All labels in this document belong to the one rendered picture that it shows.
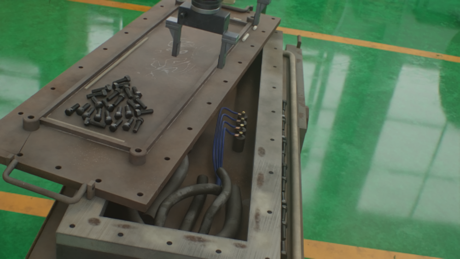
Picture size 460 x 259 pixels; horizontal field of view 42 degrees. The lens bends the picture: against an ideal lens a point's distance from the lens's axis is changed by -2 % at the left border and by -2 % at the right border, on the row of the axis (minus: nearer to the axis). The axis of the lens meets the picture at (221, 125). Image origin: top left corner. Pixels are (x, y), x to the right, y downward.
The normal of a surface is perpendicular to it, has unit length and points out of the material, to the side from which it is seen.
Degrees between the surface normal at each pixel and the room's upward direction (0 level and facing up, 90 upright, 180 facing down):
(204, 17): 90
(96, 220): 0
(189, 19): 90
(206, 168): 0
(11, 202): 0
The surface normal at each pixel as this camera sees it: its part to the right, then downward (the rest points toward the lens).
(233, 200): -0.17, -0.84
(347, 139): 0.14, -0.85
